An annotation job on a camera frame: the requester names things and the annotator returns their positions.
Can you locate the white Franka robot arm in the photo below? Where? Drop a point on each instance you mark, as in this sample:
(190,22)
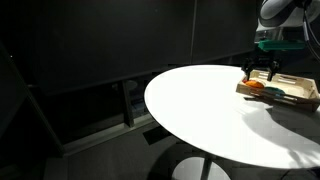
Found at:
(276,10)

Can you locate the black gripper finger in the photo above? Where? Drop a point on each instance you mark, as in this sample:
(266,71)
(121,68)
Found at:
(272,69)
(248,70)

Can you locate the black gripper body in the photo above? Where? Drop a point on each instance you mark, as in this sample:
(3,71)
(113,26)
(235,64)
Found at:
(263,56)

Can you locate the table pedestal leg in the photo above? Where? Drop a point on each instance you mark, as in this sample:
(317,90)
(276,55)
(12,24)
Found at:
(206,168)

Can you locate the wooden slatted tray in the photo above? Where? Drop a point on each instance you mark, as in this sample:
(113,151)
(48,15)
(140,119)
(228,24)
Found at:
(300,87)

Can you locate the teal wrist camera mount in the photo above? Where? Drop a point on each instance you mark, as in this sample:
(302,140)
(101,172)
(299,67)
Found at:
(280,45)

